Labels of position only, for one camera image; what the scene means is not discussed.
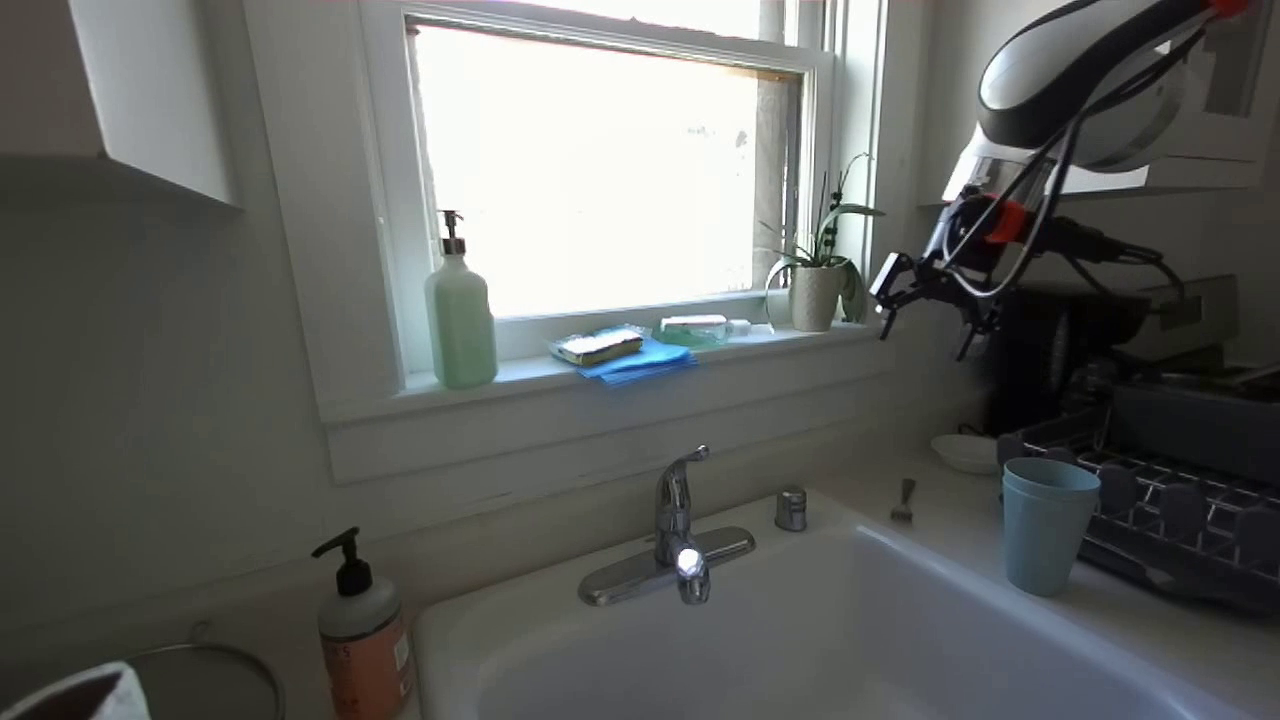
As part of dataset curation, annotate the white window frame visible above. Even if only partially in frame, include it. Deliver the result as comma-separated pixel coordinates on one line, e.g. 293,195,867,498
238,0,938,488

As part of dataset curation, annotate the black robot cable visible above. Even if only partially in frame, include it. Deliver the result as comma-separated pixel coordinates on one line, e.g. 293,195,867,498
932,23,1194,306

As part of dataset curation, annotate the tall green pump soap bottle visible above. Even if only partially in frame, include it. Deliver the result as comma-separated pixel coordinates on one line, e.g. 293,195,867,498
423,209,501,393

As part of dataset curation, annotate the white kitchen sink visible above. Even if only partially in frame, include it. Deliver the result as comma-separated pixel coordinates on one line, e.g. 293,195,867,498
412,488,1280,720

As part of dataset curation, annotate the white wall cabinet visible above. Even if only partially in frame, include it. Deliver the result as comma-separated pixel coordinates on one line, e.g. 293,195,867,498
0,0,240,209

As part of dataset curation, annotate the black coffee maker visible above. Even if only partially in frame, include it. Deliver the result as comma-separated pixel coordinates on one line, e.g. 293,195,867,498
979,280,1156,441

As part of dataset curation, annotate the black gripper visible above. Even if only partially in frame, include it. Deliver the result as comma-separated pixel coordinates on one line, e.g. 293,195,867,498
867,236,1020,346

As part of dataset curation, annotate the chrome sink faucet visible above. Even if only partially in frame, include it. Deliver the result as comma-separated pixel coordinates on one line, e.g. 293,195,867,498
575,441,760,612

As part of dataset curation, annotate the grey sponge stack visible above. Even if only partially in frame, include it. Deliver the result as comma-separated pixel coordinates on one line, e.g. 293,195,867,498
550,325,647,372

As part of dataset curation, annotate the pale blue plastic cup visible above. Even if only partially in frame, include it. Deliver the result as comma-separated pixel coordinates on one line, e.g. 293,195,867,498
1000,457,1103,602

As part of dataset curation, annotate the small white dish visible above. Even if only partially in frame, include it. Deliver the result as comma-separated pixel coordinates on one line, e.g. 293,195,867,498
928,429,1003,480

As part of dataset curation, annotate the blue sponge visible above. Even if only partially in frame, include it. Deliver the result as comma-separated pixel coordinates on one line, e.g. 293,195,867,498
582,341,697,388

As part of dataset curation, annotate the green plant in white pot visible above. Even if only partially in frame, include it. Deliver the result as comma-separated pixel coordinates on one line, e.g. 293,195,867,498
760,152,890,336

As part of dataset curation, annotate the orange soap bottle black pump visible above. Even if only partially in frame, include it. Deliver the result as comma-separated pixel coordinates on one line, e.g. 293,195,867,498
310,526,416,720

